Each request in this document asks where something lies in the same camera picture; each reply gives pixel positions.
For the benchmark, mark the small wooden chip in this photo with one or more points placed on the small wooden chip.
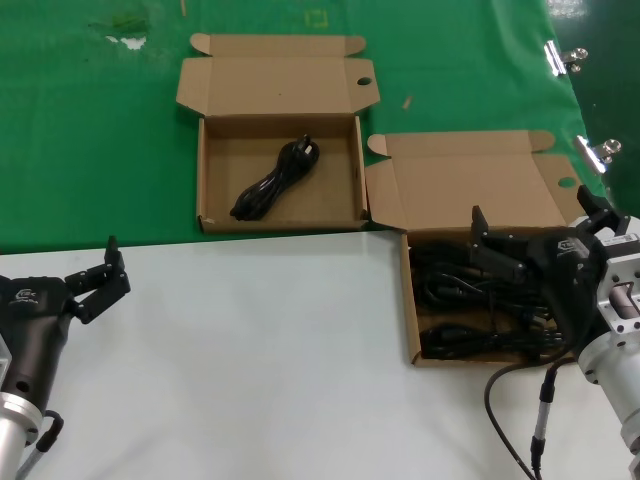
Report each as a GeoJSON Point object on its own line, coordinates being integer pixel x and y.
{"type": "Point", "coordinates": [407, 102]}

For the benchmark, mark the silver metal binder clip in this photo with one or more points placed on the silver metal binder clip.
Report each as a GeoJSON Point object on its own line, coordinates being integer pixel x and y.
{"type": "Point", "coordinates": [590, 152]}
{"type": "Point", "coordinates": [557, 57]}

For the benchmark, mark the silver camera bracket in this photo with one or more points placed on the silver camera bracket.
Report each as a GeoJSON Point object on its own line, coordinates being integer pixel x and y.
{"type": "Point", "coordinates": [625, 310]}
{"type": "Point", "coordinates": [4, 357]}

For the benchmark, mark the green table cloth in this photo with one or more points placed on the green table cloth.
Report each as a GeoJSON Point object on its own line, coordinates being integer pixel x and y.
{"type": "Point", "coordinates": [75, 150]}

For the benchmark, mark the open brown cardboard box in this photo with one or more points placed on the open brown cardboard box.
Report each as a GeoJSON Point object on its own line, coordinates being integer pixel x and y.
{"type": "Point", "coordinates": [280, 85]}
{"type": "Point", "coordinates": [475, 180]}

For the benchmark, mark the silver right camera bracket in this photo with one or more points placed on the silver right camera bracket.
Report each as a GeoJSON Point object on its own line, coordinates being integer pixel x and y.
{"type": "Point", "coordinates": [625, 310]}

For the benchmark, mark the silver left camera bracket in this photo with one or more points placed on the silver left camera bracket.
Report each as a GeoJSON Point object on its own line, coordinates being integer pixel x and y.
{"type": "Point", "coordinates": [4, 357]}

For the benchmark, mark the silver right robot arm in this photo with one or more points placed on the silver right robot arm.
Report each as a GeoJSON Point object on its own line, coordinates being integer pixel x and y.
{"type": "Point", "coordinates": [615, 380]}

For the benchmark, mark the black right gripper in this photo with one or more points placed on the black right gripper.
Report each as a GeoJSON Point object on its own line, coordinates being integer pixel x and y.
{"type": "Point", "coordinates": [567, 275]}

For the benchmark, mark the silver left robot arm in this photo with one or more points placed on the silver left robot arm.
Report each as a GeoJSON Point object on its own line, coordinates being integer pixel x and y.
{"type": "Point", "coordinates": [12, 435]}

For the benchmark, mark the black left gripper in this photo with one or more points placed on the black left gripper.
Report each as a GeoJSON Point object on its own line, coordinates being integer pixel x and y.
{"type": "Point", "coordinates": [35, 325]}

